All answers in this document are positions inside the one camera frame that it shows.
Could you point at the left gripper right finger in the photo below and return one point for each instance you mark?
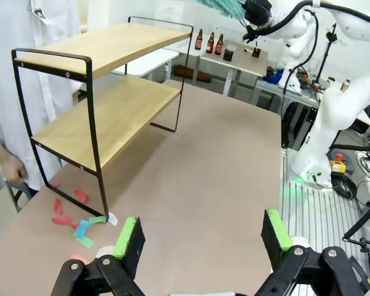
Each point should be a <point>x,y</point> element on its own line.
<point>276,237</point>

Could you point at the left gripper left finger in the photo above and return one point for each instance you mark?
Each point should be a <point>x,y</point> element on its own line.
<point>128,243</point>

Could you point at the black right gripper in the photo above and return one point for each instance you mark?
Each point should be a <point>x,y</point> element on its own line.
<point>258,12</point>

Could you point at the teal chenille duster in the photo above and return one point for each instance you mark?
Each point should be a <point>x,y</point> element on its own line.
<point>225,7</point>

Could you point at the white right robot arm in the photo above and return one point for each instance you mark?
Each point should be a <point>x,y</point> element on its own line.
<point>336,105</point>

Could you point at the person's right hand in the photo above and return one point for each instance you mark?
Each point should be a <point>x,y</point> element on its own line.
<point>13,168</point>

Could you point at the white paper scrap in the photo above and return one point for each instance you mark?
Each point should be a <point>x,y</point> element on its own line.
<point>112,219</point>

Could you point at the green paper scrap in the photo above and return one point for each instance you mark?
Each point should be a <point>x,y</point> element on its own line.
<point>97,219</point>
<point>84,242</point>

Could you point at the small black box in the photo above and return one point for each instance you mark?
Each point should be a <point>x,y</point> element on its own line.
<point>256,53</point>

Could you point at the blue paper scrap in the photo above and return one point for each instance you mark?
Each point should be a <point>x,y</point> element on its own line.
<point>81,229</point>

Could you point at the dark glass jar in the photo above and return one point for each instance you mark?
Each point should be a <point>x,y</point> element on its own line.
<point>229,54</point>

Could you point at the brown beer bottle red label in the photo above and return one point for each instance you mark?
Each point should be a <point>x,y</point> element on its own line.
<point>219,46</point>
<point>198,41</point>
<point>210,44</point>

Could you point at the light brown side table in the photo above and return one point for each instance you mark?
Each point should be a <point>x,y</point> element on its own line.
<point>243,64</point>

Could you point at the blue plastic part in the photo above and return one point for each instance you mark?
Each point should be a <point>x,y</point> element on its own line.
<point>273,77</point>

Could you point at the black stand pole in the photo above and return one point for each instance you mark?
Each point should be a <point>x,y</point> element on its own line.
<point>329,52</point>

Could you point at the black metal stand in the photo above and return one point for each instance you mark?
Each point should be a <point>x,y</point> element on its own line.
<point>362,222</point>

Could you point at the yellow emergency stop box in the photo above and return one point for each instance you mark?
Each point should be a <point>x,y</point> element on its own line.
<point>337,166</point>

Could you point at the aluminium profile workbench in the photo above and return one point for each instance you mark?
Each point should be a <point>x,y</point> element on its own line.
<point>296,101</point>

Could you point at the small orange bottle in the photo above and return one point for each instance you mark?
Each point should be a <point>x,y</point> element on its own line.
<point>346,85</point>

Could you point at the white table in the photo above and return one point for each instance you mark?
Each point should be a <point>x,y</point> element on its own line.
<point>154,60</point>

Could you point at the white badge tag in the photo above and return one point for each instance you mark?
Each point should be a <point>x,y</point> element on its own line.
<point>41,13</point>

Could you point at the person in white lab coat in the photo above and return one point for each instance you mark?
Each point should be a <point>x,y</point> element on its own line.
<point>6,61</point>

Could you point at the aluminium base frame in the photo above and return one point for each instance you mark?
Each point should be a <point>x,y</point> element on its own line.
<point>311,216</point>

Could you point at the black frame wooden shelf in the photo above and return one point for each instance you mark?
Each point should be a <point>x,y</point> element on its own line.
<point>111,49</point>

